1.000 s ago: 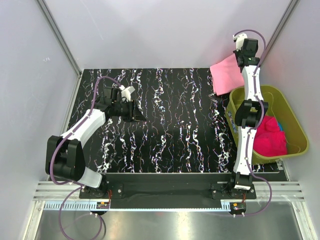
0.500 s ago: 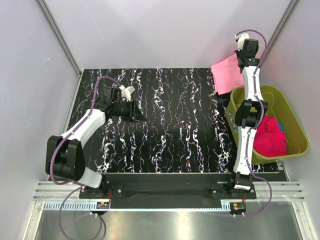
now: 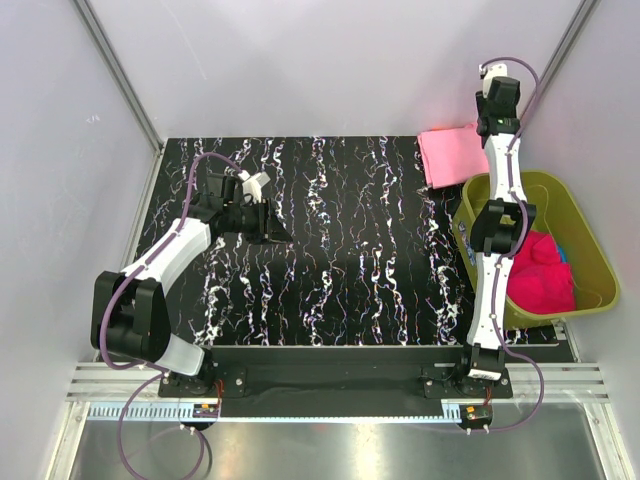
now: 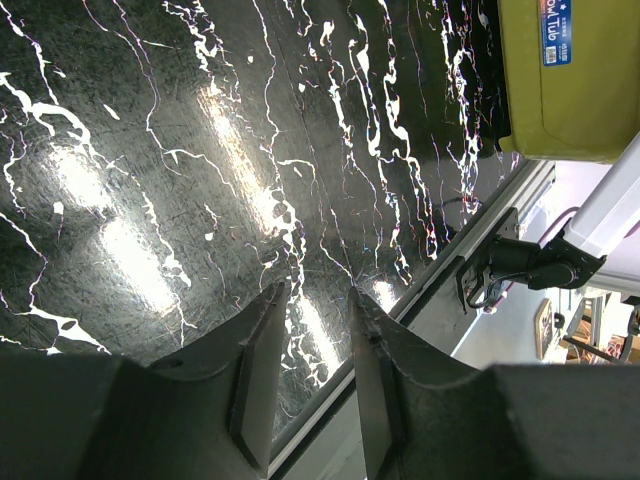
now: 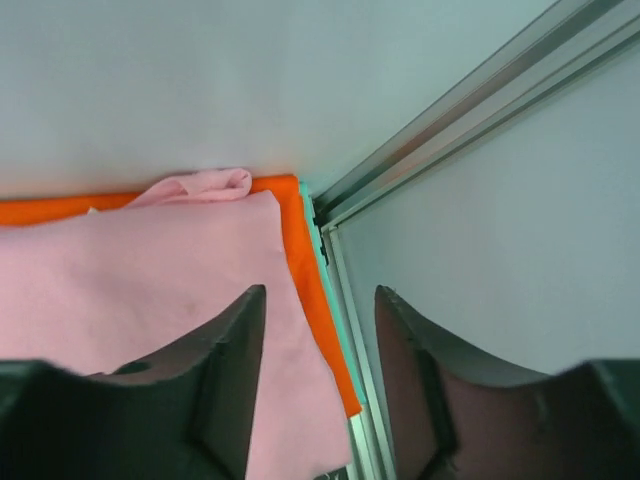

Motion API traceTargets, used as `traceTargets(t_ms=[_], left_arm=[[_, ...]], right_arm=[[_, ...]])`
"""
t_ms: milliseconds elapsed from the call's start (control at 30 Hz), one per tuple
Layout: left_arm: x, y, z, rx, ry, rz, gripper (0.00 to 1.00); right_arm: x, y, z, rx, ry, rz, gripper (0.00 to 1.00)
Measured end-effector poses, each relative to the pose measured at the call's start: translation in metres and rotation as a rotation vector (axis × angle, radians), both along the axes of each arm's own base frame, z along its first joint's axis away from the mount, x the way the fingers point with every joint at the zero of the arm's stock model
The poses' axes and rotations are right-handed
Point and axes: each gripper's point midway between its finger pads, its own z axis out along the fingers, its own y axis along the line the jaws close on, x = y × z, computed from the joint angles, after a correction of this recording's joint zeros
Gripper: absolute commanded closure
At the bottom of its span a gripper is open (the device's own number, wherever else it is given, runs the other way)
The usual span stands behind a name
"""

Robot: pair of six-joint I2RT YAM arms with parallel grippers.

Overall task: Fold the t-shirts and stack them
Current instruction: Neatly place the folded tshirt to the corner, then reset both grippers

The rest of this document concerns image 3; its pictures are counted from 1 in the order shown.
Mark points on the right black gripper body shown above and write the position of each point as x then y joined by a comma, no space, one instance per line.
481,105

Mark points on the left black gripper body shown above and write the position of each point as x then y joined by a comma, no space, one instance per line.
254,220

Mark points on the light pink t shirt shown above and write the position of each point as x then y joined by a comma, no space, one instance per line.
452,156

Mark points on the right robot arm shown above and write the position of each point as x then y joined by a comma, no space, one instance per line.
499,230

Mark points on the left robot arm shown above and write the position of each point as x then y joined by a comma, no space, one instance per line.
130,316

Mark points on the olive green plastic bin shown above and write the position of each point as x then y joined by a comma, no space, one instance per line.
596,288

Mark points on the blue t shirt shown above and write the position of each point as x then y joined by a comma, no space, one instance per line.
562,254

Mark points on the black marbled table mat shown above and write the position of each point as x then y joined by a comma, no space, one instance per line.
373,260

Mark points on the magenta t shirt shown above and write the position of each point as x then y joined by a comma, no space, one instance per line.
540,280

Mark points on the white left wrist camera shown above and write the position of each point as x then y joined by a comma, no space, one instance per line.
252,185

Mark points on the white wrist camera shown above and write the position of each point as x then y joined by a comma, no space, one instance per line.
490,71
252,185

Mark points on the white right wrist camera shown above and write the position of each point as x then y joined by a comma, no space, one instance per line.
490,71

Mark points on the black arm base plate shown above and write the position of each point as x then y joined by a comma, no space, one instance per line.
325,407

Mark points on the aluminium frame rail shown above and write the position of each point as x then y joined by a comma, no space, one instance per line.
557,382

